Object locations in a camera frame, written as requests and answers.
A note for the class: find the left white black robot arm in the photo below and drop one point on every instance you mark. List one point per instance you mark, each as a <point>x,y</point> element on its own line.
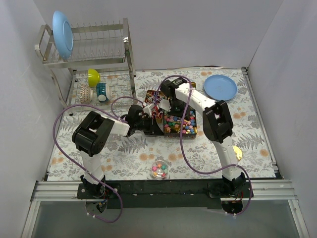
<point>92,134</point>

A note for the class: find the blue plate in rack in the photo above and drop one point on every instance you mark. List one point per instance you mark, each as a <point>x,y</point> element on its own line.
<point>62,33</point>

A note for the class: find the steel dish rack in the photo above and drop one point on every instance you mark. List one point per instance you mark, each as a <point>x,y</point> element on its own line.
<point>107,48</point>

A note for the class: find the teal white cup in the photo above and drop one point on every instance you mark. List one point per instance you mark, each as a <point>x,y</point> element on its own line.
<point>104,92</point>

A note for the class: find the tin of star candies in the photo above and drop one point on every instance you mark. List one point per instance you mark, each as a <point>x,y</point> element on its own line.
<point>173,125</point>

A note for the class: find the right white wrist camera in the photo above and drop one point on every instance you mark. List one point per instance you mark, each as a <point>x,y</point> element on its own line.
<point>164,105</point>

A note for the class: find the blue plate on table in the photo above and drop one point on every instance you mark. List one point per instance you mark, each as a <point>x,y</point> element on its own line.
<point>220,87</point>

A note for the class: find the patterned beige cup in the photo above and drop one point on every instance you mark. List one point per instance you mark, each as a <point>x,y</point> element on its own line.
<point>86,94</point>

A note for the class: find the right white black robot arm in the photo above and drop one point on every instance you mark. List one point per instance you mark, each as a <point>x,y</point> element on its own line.
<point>217,127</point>

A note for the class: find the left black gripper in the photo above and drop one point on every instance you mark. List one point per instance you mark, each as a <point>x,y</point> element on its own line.
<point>153,124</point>

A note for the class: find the aluminium frame rail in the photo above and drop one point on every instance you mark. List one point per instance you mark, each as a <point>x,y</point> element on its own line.
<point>67,190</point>

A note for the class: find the yellow green bowl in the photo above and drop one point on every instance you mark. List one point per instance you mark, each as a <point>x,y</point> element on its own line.
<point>93,78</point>

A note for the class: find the gold round lid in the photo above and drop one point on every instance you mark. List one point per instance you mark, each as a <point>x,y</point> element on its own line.
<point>238,153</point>

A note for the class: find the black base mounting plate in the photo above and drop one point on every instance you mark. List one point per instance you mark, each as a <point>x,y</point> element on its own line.
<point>188,193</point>

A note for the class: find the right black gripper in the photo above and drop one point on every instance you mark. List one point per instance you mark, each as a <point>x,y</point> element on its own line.
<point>177,109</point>

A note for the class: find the clear round plastic container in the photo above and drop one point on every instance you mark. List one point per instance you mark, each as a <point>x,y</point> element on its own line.
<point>159,169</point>

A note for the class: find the tin of gummy candies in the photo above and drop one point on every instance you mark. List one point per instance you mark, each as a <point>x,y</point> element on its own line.
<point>192,85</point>

